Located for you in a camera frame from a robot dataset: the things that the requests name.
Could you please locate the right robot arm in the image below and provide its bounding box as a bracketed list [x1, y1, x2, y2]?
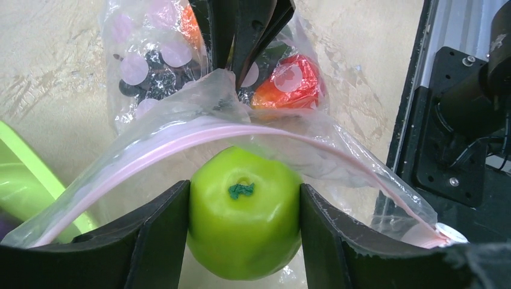
[189, 1, 510, 138]

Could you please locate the green fake apple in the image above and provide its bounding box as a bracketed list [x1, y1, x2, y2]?
[187, 146, 302, 281]

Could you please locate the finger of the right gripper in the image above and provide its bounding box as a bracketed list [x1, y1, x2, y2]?
[231, 0, 295, 90]

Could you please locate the orange green fake mango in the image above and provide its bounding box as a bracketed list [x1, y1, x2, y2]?
[180, 4, 202, 49]

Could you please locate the clear zip top bag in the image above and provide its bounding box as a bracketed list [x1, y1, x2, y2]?
[2, 0, 469, 250]

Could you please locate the red fake food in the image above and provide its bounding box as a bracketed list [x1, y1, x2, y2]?
[251, 54, 325, 109]

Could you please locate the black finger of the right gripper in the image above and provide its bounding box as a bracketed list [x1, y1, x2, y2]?
[189, 0, 238, 71]

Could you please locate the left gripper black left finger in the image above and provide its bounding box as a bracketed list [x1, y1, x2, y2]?
[1, 181, 190, 288]

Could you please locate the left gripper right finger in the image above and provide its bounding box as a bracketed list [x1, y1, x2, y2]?
[300, 184, 510, 288]

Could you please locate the green plastic tray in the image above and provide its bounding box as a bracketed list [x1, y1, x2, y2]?
[0, 120, 99, 245]

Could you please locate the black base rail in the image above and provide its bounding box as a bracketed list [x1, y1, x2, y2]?
[387, 1, 510, 243]

